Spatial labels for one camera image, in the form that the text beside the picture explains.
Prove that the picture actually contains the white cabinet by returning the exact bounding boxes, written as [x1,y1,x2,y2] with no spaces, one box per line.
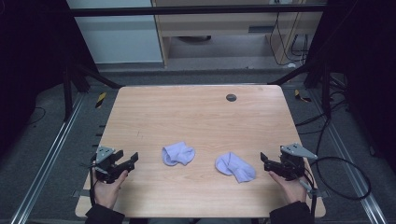
[65,0,164,65]

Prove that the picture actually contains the black looped gripper cable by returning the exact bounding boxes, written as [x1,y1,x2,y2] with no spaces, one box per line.
[298,155,373,219]

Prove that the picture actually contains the aluminium floor rail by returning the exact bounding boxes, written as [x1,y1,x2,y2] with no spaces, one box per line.
[309,89,389,224]
[9,92,86,224]

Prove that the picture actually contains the black hanging desk cables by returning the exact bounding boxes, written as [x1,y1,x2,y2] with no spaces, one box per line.
[268,11,310,67]

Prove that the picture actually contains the black curtain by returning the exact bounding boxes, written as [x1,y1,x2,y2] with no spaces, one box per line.
[306,0,396,175]
[0,0,101,157]

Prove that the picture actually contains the thin black floor cable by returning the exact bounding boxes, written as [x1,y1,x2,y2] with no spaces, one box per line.
[27,106,48,126]

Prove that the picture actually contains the person's right hand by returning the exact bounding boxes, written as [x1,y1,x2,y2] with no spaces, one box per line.
[268,170,308,205]

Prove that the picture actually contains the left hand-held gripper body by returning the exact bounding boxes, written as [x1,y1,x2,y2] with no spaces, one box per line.
[90,145,125,185]

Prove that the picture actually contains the light purple sock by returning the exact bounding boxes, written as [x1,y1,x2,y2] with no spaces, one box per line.
[214,151,257,184]
[161,141,196,167]

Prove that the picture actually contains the black metal stand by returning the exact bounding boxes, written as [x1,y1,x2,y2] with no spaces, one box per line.
[268,59,332,120]
[61,60,124,123]

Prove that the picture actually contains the black floor cables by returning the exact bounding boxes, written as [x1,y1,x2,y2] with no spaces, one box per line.
[294,73,354,157]

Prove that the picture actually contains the black horizontal frame bar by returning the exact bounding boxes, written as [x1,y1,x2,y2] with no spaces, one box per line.
[66,5,329,17]

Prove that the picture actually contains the yellow black striped tape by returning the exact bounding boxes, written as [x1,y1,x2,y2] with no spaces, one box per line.
[293,89,313,104]
[94,91,107,109]

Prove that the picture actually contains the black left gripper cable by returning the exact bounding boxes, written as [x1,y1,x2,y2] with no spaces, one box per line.
[88,160,98,207]

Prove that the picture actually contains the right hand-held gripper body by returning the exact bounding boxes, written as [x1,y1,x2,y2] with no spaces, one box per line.
[279,142,318,182]

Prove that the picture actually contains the person's left hand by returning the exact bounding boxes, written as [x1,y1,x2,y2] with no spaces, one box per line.
[92,169,130,210]

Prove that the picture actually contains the light wooden desk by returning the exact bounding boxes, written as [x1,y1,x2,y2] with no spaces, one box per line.
[150,0,328,68]

